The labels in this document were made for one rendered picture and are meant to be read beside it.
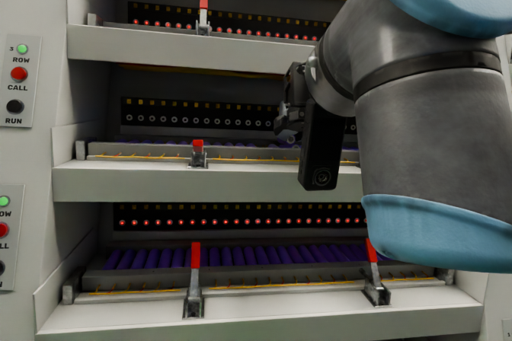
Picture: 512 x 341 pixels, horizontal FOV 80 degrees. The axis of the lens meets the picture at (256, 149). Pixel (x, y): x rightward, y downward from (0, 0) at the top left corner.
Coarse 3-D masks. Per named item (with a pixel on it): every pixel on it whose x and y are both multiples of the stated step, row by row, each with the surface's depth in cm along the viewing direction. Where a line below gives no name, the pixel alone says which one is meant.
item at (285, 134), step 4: (280, 104) 49; (284, 104) 48; (280, 108) 49; (284, 108) 48; (280, 112) 49; (284, 112) 47; (280, 132) 46; (284, 132) 46; (288, 132) 46; (292, 132) 46; (296, 132) 46; (280, 136) 48; (284, 136) 48; (288, 136) 48; (284, 140) 51
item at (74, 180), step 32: (64, 128) 40; (96, 128) 52; (128, 128) 57; (160, 128) 58; (192, 128) 59; (64, 160) 41; (64, 192) 39; (96, 192) 39; (128, 192) 40; (160, 192) 41; (192, 192) 41; (224, 192) 42; (256, 192) 43; (288, 192) 43; (320, 192) 44; (352, 192) 45
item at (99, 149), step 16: (96, 144) 44; (112, 144) 44; (128, 144) 45; (144, 144) 45; (160, 144) 46; (240, 160) 46; (256, 160) 46; (272, 160) 46; (288, 160) 47; (352, 160) 50
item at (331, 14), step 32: (128, 0) 63; (160, 0) 64; (192, 0) 65; (224, 0) 67; (256, 0) 68; (288, 0) 69; (320, 0) 71; (128, 96) 60; (160, 96) 61; (192, 96) 62; (224, 96) 64; (256, 96) 65
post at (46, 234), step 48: (0, 0) 40; (48, 0) 41; (96, 0) 51; (0, 48) 39; (48, 48) 40; (48, 96) 39; (96, 96) 53; (0, 144) 37; (48, 144) 38; (48, 192) 37; (48, 240) 38; (96, 240) 55; (0, 336) 35
